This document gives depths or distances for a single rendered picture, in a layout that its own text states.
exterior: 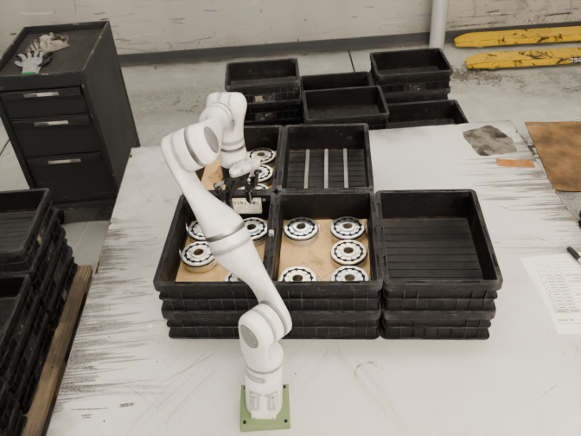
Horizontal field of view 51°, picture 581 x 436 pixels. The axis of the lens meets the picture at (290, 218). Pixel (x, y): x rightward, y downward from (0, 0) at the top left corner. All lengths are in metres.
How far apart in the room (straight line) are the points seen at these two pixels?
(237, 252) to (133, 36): 3.89
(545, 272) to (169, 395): 1.17
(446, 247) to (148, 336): 0.90
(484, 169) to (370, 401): 1.12
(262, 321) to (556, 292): 0.97
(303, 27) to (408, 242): 3.32
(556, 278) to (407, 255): 0.47
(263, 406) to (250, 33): 3.79
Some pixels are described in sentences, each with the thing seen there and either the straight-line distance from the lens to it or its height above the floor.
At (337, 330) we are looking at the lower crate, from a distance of 1.70.
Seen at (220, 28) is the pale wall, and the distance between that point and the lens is 4.95.
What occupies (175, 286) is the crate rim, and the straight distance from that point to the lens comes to 1.61.
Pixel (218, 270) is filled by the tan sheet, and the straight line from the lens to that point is 1.76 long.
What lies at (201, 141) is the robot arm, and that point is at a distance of 1.25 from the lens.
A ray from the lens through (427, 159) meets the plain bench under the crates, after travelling 2.42.
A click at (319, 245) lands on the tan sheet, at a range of 1.81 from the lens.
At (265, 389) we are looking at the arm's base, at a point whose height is 0.83.
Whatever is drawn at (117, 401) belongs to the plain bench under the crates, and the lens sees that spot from 1.70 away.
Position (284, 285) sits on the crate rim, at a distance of 1.56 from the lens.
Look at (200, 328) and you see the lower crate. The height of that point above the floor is 0.75.
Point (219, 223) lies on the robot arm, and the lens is 1.28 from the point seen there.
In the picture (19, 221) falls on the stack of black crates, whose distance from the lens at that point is 2.78.
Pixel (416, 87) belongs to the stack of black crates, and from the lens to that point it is 3.35.
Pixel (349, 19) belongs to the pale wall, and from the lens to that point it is 4.96.
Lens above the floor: 2.04
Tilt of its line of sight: 39 degrees down
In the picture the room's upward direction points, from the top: 4 degrees counter-clockwise
